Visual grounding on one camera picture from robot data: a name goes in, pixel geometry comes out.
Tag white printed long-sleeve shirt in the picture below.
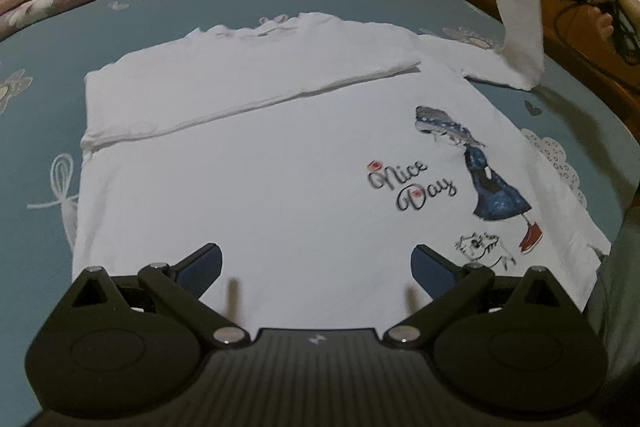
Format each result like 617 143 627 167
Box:
73 13 610 332

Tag person's right hand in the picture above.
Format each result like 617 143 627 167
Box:
588 0 640 48

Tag person's grey trousers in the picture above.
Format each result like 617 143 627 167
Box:
587 207 639 383

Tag teal floral bed sheet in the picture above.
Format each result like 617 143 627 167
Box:
0 0 640 427

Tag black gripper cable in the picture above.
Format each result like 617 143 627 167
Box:
552 0 640 68

